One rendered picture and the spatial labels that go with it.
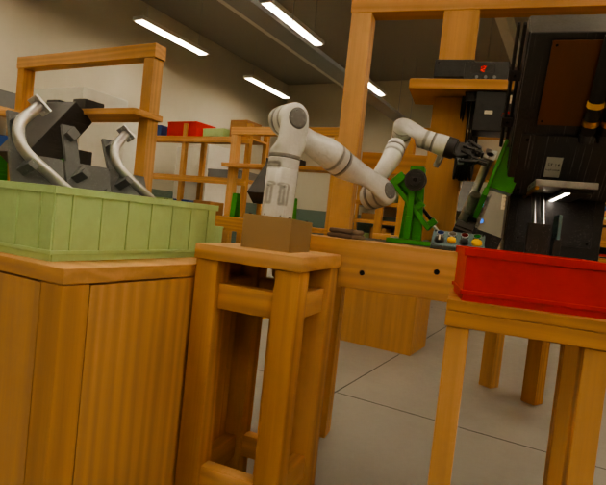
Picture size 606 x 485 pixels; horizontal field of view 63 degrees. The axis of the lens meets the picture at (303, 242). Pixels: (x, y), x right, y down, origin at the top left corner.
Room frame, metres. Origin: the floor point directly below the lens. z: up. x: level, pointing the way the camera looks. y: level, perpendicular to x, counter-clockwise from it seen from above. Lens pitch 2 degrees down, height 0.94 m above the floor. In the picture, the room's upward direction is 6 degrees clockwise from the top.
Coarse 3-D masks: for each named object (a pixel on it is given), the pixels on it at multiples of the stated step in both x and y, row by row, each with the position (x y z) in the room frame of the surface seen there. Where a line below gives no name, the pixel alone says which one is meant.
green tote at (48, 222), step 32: (0, 192) 1.19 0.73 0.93; (32, 192) 1.14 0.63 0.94; (64, 192) 1.12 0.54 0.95; (96, 192) 1.20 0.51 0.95; (0, 224) 1.18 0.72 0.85; (32, 224) 1.14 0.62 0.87; (64, 224) 1.13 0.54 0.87; (96, 224) 1.21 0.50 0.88; (128, 224) 1.30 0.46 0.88; (160, 224) 1.42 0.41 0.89; (192, 224) 1.55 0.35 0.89; (32, 256) 1.13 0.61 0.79; (64, 256) 1.14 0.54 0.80; (96, 256) 1.22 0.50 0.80; (128, 256) 1.32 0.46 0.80; (160, 256) 1.43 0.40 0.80; (192, 256) 1.56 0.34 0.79
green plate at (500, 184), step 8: (504, 144) 1.62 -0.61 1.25; (504, 152) 1.63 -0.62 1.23; (504, 160) 1.63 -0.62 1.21; (496, 168) 1.63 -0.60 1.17; (504, 168) 1.63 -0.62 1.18; (496, 176) 1.64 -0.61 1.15; (504, 176) 1.63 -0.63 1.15; (488, 184) 1.63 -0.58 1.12; (496, 184) 1.64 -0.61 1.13; (504, 184) 1.63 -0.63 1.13; (512, 184) 1.62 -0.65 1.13; (504, 192) 1.65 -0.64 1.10
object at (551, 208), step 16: (512, 208) 1.77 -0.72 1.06; (528, 208) 1.75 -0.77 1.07; (544, 208) 1.73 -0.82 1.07; (560, 208) 1.72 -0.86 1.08; (576, 208) 1.70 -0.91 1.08; (592, 208) 1.69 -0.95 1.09; (512, 224) 1.76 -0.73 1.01; (576, 224) 1.70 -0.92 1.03; (592, 224) 1.68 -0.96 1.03; (512, 240) 1.76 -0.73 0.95; (576, 240) 1.70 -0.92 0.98; (592, 240) 1.69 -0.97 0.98; (560, 256) 1.71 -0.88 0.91; (576, 256) 1.70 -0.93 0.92; (592, 256) 1.68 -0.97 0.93
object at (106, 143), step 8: (104, 144) 1.66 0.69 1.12; (104, 152) 1.66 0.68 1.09; (112, 168) 1.65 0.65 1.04; (112, 176) 1.64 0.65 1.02; (136, 176) 1.73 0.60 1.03; (112, 184) 1.63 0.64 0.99; (144, 184) 1.75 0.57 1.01; (120, 192) 1.65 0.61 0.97; (128, 192) 1.68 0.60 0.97; (136, 192) 1.70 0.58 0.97
